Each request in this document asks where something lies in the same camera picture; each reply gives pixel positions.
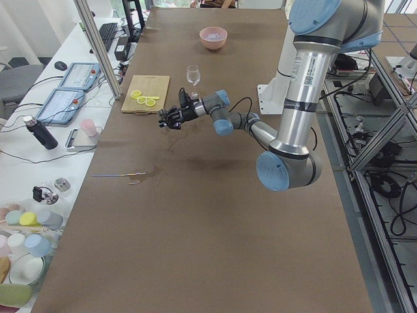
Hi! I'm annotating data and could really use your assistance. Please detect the lemon slice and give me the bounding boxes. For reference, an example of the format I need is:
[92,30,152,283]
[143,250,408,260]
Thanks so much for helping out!
[145,99,156,107]
[136,96,147,104]
[130,89,142,99]

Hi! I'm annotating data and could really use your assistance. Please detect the bamboo cutting board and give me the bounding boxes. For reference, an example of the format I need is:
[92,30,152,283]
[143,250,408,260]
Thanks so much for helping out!
[121,75,170,114]

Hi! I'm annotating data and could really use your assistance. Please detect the teach pendant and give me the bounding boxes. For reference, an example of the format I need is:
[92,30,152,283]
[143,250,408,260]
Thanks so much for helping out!
[36,88,85,126]
[59,63,100,91]

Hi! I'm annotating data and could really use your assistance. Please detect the grey plastic cup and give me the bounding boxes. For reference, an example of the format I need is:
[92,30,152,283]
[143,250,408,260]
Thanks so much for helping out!
[36,209,64,230]

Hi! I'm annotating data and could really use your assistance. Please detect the lemon slice far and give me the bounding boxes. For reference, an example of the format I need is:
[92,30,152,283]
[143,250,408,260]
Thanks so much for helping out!
[130,89,142,99]

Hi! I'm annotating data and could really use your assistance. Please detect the pink bowl of ice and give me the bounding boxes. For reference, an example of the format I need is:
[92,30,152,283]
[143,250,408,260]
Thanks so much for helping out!
[199,27,228,51]

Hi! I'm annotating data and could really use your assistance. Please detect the white green-rimmed plate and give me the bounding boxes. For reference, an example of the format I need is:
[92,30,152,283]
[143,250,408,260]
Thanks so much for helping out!
[9,254,45,286]

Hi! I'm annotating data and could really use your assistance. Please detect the lemon slice middle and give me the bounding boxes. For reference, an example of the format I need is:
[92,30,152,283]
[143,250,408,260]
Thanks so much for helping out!
[136,96,147,104]

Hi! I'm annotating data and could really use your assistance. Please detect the pink plastic cup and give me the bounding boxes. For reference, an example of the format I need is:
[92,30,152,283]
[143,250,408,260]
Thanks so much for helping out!
[80,119,98,137]

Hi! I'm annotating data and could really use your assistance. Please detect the white kitchen scale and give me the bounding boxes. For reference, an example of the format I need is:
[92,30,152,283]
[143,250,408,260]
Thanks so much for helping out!
[65,127,102,152]

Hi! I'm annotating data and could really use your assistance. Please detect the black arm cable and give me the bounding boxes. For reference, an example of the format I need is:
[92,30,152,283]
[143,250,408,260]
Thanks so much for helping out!
[227,96,320,151]

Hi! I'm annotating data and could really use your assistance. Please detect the glass oil dispenser bottle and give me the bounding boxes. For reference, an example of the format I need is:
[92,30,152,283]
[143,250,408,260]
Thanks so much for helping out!
[38,186,59,205]

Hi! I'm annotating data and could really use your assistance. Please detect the clear wine glass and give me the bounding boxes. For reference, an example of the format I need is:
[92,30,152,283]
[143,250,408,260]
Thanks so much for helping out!
[186,65,201,99]

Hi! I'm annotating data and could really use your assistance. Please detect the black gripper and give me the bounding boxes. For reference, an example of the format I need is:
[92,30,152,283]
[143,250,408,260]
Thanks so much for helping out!
[157,106,197,130]

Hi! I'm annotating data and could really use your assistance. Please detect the seated person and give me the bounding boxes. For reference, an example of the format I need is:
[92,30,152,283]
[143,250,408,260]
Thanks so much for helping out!
[190,0,237,8]

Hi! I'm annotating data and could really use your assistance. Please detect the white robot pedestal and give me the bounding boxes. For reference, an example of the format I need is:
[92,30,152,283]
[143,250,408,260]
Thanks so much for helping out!
[257,25,296,115]

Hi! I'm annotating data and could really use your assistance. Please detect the mint green plastic cup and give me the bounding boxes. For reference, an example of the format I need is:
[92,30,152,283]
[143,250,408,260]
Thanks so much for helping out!
[5,210,23,226]

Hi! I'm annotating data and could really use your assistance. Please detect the black small device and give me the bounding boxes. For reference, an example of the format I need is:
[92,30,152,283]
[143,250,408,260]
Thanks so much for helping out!
[33,186,44,202]

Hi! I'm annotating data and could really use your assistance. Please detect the green plastic bowl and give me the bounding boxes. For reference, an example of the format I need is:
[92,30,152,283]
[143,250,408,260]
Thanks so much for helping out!
[1,284,33,308]

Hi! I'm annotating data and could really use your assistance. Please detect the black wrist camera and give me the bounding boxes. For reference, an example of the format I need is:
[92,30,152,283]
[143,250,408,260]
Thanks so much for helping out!
[179,87,193,108]

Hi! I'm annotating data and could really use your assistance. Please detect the black power adapter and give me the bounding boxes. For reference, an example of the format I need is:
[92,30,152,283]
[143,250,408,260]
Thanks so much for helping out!
[114,37,131,61]

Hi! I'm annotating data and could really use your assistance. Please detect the light blue plastic cup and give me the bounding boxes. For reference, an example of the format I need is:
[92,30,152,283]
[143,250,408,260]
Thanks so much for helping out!
[24,233,52,258]

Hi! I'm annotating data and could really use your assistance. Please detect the black computer mouse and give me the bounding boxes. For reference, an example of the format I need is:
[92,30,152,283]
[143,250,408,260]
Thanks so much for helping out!
[54,61,68,71]

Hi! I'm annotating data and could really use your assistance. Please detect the black water bottle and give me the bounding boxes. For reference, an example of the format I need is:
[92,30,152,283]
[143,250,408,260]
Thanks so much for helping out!
[23,115,58,150]

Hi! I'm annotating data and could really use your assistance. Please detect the aluminium frame post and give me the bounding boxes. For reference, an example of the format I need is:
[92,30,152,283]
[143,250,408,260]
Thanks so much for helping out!
[74,0,121,100]

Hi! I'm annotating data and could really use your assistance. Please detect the black keyboard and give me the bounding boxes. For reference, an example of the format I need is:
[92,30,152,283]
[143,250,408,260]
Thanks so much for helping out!
[98,23,118,52]

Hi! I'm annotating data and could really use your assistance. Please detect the teach pendant near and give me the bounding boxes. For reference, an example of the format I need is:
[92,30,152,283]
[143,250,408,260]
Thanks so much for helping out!
[36,88,85,126]

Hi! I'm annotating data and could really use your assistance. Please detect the yellow plastic cup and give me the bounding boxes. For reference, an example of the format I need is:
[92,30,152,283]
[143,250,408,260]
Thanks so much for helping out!
[19,212,39,226]

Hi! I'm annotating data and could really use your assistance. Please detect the lemon slice near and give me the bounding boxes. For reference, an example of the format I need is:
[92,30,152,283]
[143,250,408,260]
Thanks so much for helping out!
[145,99,156,107]

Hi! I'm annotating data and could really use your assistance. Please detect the teach pendant far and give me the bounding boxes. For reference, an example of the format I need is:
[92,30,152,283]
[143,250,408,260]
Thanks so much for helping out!
[59,63,100,91]

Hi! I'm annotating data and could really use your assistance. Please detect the white plastic cup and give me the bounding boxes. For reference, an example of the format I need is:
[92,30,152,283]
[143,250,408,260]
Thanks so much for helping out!
[7,233,27,255]

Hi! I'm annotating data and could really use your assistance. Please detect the grey office chair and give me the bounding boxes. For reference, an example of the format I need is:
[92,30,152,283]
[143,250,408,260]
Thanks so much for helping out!
[1,63,44,105]

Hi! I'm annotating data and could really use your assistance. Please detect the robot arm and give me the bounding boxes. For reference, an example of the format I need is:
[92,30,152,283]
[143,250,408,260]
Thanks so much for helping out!
[158,1,384,191]

